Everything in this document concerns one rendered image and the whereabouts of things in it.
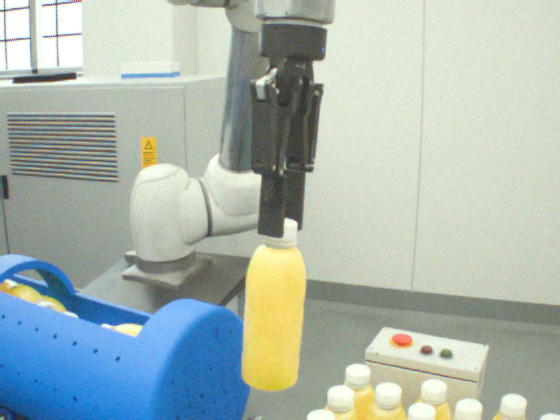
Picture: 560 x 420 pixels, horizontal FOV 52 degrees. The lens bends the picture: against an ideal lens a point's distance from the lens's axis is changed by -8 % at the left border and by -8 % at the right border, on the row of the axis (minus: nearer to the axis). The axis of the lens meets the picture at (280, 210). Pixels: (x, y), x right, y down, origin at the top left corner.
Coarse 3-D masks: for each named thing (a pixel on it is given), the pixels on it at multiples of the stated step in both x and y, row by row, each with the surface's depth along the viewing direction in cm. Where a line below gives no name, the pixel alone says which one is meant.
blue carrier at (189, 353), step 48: (48, 288) 120; (0, 336) 90; (48, 336) 86; (96, 336) 84; (144, 336) 82; (192, 336) 83; (240, 336) 95; (0, 384) 91; (48, 384) 84; (96, 384) 80; (144, 384) 77; (192, 384) 84; (240, 384) 97
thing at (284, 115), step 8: (296, 80) 65; (296, 88) 65; (296, 96) 66; (296, 104) 66; (280, 112) 66; (288, 112) 65; (296, 112) 66; (280, 120) 66; (288, 120) 66; (280, 128) 66; (288, 128) 66; (280, 136) 66; (288, 136) 67; (280, 144) 66; (280, 152) 66; (280, 160) 66; (280, 168) 66; (280, 176) 66
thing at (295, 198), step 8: (288, 176) 72; (296, 176) 71; (304, 176) 71; (288, 184) 72; (296, 184) 71; (304, 184) 71; (288, 192) 72; (296, 192) 71; (304, 192) 72; (288, 200) 72; (296, 200) 72; (288, 208) 72; (296, 208) 72; (288, 216) 72; (296, 216) 72
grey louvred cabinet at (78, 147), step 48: (0, 96) 272; (48, 96) 263; (96, 96) 254; (144, 96) 247; (192, 96) 249; (0, 144) 279; (48, 144) 269; (96, 144) 259; (144, 144) 252; (192, 144) 253; (0, 192) 287; (48, 192) 276; (96, 192) 267; (0, 240) 295; (48, 240) 284; (96, 240) 273
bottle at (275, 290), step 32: (256, 256) 71; (288, 256) 70; (256, 288) 70; (288, 288) 69; (256, 320) 70; (288, 320) 70; (256, 352) 71; (288, 352) 71; (256, 384) 72; (288, 384) 73
